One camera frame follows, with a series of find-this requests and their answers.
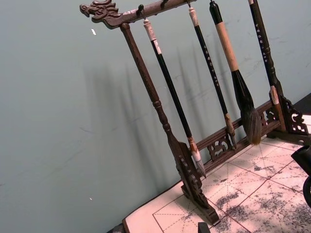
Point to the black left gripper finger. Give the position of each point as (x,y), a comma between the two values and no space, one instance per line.
(203,228)

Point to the ink-stained white gridded mat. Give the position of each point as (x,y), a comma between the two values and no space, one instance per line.
(243,194)

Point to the black round object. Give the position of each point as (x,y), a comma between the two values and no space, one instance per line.
(303,157)

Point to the white-capped black brush with label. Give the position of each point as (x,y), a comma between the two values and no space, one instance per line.
(170,85)

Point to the white-capped black inscribed brush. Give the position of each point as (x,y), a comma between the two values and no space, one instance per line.
(209,63)

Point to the carved dark wooden brush rack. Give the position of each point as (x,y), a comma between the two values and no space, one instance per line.
(143,70)

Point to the slim black inscribed brush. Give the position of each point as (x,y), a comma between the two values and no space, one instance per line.
(261,41)

